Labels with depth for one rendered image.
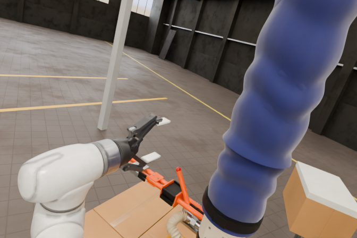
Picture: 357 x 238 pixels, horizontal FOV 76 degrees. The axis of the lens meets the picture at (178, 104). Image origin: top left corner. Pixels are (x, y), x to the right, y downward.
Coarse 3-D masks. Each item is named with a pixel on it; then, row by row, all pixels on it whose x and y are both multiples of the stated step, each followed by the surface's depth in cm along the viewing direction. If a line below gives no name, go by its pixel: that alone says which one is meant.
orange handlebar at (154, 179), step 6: (132, 162) 117; (150, 174) 110; (156, 174) 109; (150, 180) 105; (156, 180) 104; (162, 180) 107; (156, 186) 103; (180, 198) 98; (180, 204) 96; (186, 204) 96; (198, 204) 98; (192, 210) 93; (198, 216) 92
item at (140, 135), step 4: (152, 124) 69; (144, 128) 68; (148, 128) 68; (140, 132) 68; (144, 132) 67; (136, 136) 68; (140, 136) 67; (140, 140) 66; (136, 144) 65; (132, 148) 65; (136, 148) 66
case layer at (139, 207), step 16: (128, 192) 194; (144, 192) 200; (96, 208) 169; (112, 208) 173; (128, 208) 178; (144, 208) 182; (160, 208) 187; (176, 208) 192; (96, 224) 156; (112, 224) 160; (128, 224) 164; (144, 224) 168
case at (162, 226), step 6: (162, 222) 122; (180, 222) 126; (156, 228) 117; (162, 228) 118; (180, 228) 121; (186, 228) 123; (150, 234) 113; (156, 234) 114; (162, 234) 115; (168, 234) 116; (186, 234) 119; (192, 234) 120
